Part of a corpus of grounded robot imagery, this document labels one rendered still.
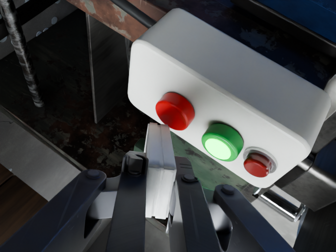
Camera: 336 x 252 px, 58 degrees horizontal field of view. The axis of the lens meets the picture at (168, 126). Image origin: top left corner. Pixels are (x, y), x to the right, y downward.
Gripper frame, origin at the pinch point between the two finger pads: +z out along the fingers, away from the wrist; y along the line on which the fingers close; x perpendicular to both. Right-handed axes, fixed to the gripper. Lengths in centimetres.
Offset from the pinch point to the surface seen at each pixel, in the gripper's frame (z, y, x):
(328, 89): 5.7, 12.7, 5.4
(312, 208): 25.2, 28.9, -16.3
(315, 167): 22.1, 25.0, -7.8
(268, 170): 0.8, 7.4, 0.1
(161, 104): 3.6, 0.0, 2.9
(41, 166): 104, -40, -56
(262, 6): 8.6, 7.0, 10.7
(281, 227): 255, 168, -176
